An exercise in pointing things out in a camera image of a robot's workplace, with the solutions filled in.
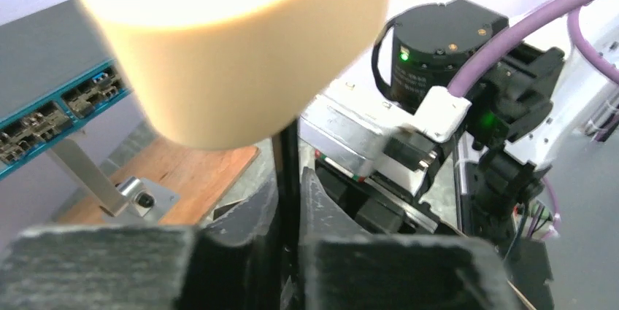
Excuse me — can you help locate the brown plywood board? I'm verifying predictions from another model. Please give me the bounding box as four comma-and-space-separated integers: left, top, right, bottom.
57, 136, 259, 225

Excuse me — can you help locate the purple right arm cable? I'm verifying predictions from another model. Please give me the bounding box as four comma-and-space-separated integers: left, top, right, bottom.
447, 0, 619, 101

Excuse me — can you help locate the teal network switch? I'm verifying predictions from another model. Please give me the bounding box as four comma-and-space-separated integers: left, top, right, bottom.
1, 0, 130, 177

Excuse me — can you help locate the metal stand bracket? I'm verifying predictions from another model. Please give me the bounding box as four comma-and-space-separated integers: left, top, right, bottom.
49, 138, 180, 225

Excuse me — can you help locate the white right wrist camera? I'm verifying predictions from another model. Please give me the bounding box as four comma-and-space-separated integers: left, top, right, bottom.
299, 82, 454, 196

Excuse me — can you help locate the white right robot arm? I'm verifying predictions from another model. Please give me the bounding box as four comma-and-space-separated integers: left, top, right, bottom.
299, 0, 618, 253

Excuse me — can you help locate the beige black folding umbrella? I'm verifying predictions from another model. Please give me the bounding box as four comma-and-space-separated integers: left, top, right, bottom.
79, 0, 388, 309

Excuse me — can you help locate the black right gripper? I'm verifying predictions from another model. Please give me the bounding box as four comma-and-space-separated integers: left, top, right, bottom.
203, 158, 462, 250

